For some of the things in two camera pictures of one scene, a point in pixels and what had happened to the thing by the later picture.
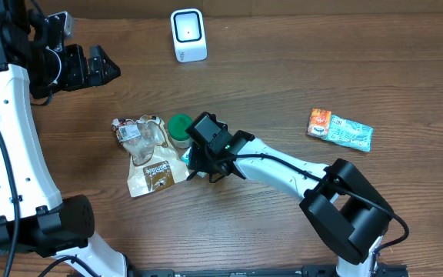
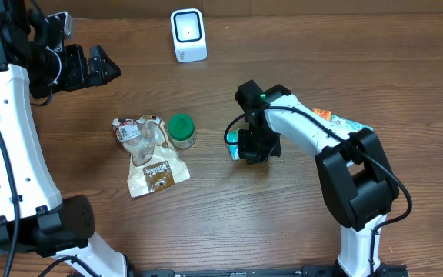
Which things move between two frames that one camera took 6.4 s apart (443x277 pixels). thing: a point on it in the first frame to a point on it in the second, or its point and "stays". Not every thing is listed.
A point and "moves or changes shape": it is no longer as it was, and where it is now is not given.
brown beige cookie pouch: x=154 y=164 stays
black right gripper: x=198 y=163 to x=248 y=151
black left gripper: x=84 y=78 stays
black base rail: x=380 y=270 stays
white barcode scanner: x=188 y=35 stays
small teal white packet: x=185 y=158 moves or changes shape
